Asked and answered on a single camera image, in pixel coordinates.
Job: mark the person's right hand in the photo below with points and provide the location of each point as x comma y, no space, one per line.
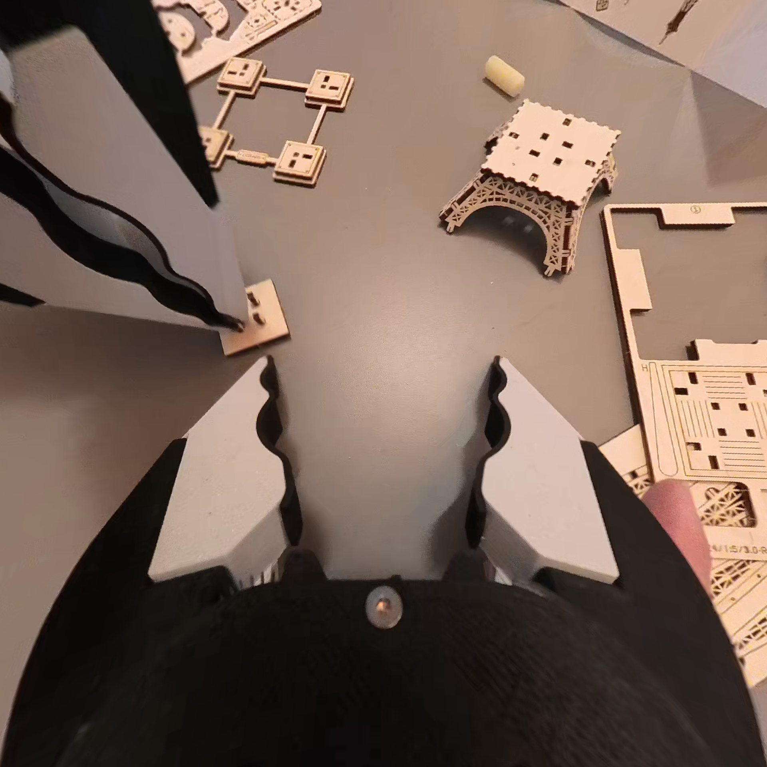
680,521

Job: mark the wooden puzzle sheet with arches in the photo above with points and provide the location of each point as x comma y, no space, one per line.
263,24

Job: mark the wooden lattice tower base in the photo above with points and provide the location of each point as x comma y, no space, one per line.
551,150

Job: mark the pale wax cylinder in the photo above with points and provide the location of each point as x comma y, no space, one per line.
504,75

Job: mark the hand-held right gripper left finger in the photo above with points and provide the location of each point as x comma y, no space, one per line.
221,497

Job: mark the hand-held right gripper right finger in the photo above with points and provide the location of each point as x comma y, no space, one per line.
539,497

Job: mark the partly emptied wooden puzzle sheet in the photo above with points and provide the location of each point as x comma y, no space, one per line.
635,281

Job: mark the wooden four-square frame piece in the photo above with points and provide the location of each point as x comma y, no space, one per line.
299,162

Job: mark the paper instruction leaflet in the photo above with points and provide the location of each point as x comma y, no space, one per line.
659,24

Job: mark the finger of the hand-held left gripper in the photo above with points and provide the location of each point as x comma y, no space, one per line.
120,150
60,263

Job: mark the small square wooden plate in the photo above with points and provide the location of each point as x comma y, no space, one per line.
266,329

